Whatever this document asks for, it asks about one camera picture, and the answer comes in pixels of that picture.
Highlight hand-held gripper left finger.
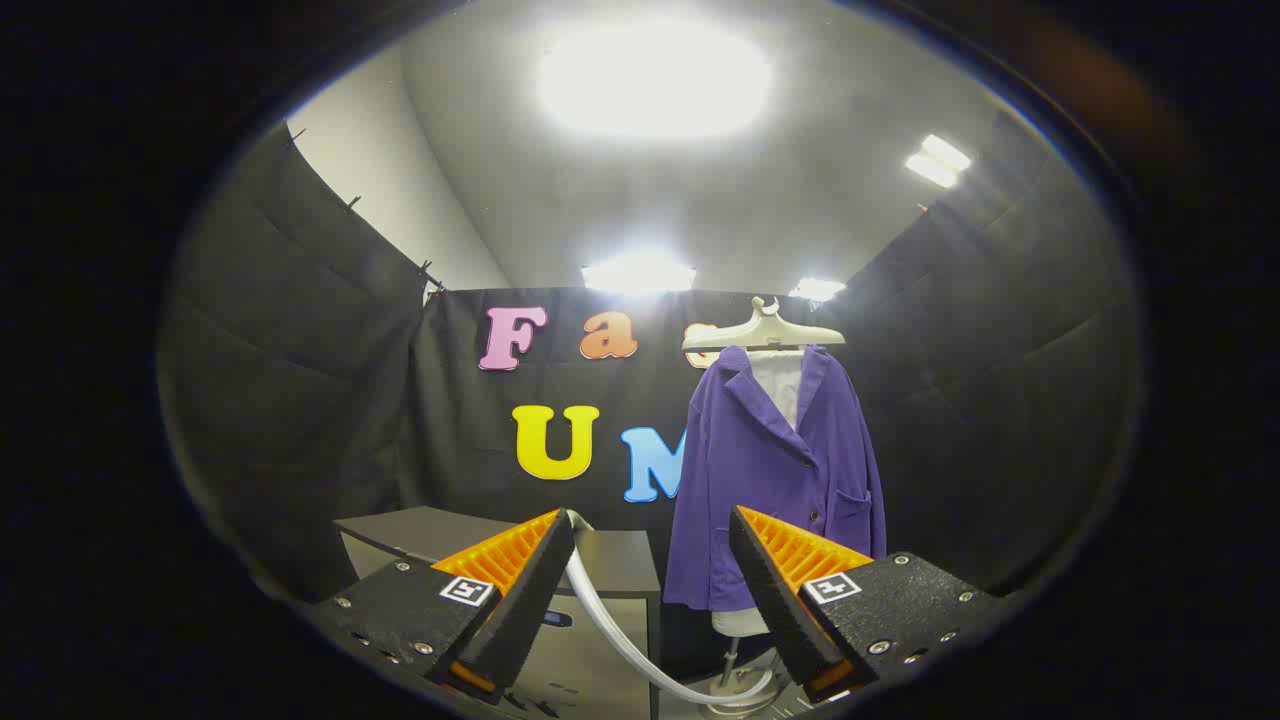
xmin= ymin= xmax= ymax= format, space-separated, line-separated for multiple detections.
xmin=300 ymin=508 xmax=578 ymax=706

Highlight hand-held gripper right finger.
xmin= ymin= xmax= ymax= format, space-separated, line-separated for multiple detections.
xmin=728 ymin=505 xmax=1011 ymax=706

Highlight purple jacket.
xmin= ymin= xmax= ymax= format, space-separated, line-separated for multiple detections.
xmin=663 ymin=345 xmax=888 ymax=613

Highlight grey cabinet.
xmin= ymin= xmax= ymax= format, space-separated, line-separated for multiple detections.
xmin=335 ymin=505 xmax=663 ymax=720

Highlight metal stand base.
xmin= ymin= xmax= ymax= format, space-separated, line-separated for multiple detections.
xmin=700 ymin=637 xmax=801 ymax=717

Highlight black backdrop cloth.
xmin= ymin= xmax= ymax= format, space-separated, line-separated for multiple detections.
xmin=400 ymin=288 xmax=851 ymax=536
xmin=160 ymin=120 xmax=446 ymax=601
xmin=820 ymin=110 xmax=1141 ymax=593

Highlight white dress form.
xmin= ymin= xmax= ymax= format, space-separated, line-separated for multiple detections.
xmin=712 ymin=349 xmax=805 ymax=639

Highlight white plastic hanger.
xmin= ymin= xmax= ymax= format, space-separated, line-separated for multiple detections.
xmin=682 ymin=296 xmax=846 ymax=351

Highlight large ceiling light panel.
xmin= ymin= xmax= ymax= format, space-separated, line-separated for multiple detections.
xmin=535 ymin=20 xmax=776 ymax=141

